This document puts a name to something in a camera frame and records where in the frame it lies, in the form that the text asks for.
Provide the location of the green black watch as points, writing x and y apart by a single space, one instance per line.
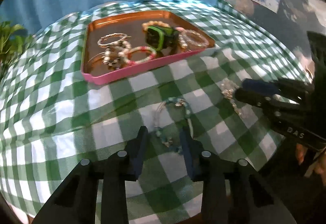
159 37

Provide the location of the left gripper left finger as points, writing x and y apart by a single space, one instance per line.
74 200

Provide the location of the green checkered tablecloth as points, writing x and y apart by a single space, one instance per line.
51 118

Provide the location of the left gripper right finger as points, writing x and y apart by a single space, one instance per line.
233 192

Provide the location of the person right hand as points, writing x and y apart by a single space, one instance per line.
318 164

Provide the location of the pink copper tray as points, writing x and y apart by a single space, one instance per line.
115 47

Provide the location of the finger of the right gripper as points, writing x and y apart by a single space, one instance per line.
260 86
257 98

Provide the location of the potted green plant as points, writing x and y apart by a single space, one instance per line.
15 40

